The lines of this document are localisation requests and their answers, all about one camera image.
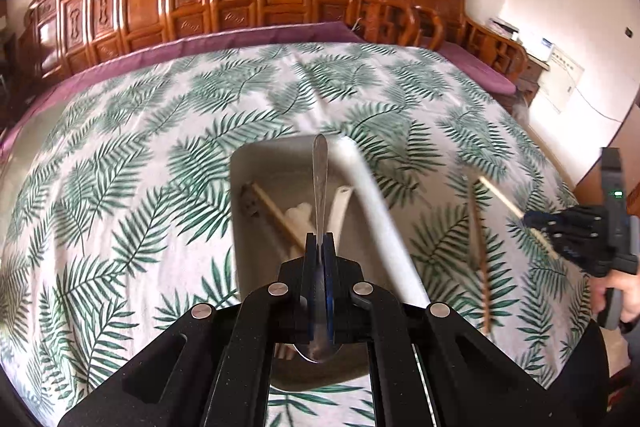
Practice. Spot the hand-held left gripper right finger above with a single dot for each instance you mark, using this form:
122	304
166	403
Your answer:
328	257

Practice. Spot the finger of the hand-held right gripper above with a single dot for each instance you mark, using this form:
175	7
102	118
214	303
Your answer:
580	249
560	219

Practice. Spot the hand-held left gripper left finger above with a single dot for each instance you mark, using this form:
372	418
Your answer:
312	257

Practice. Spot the light wooden chopstick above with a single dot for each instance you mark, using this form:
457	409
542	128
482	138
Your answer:
500	197
277	217

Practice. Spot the metal tray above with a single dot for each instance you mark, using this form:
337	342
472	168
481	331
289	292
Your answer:
280	164

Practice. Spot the person's right forearm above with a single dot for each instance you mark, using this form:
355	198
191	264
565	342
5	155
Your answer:
632	343

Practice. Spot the person's right hand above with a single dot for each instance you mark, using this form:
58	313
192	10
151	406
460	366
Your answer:
631	297

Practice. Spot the beige door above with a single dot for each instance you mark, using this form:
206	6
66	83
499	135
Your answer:
622	132

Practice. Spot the person's dark clothing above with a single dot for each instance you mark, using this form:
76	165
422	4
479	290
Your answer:
580	372

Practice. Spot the wooden side cabinet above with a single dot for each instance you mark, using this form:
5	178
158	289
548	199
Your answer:
532	79

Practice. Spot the white box with blue label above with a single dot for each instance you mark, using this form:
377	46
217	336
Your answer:
537	47

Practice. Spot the wooden chair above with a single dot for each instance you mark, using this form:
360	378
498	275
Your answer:
432	27
380	14
492	42

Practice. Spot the white printer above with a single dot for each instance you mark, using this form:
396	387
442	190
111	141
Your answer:
504	27

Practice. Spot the leaf print bedsheet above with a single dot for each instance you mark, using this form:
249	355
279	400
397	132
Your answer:
125	157

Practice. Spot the white wall panel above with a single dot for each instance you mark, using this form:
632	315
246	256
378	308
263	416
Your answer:
565	77

